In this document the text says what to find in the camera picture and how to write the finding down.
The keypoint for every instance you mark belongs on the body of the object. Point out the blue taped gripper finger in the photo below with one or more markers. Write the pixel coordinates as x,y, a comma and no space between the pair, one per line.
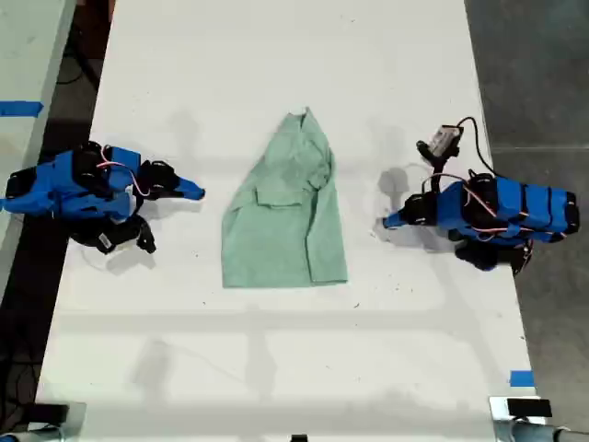
396,224
189,183
188,194
396,215

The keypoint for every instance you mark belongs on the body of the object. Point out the pale green T-shirt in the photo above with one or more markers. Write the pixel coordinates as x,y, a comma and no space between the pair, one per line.
285,216

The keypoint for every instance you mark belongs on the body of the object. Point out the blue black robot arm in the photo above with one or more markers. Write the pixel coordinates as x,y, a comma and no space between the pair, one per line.
515,207
69,184

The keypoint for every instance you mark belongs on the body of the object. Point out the long blue tape strip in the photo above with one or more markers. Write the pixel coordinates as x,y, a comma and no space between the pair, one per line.
20,108

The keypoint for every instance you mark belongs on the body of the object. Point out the pale grey side table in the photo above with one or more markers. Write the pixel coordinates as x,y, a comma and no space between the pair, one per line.
23,55

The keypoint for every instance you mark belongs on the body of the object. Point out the short blue tape strip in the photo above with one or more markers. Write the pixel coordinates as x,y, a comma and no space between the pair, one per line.
522,378

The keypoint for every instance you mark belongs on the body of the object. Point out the small black box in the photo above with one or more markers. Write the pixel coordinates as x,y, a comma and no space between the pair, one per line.
529,408
46,413

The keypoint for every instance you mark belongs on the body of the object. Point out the small black clip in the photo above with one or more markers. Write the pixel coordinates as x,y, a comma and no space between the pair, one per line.
299,438

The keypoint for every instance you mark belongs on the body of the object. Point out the grey metal tube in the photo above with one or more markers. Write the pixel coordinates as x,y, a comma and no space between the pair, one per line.
552,433

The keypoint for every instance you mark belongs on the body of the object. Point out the black camera stalk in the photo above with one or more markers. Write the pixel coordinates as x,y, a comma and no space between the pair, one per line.
437,171

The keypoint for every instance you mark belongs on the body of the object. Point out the black camera box silver face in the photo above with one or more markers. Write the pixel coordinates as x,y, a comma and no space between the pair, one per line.
441,140

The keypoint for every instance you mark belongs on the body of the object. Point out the black camera box white label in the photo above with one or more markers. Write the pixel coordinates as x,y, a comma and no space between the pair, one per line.
110,237

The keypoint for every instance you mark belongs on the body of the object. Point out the metal table bracket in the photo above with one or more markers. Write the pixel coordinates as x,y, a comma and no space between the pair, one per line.
76,421
499,421

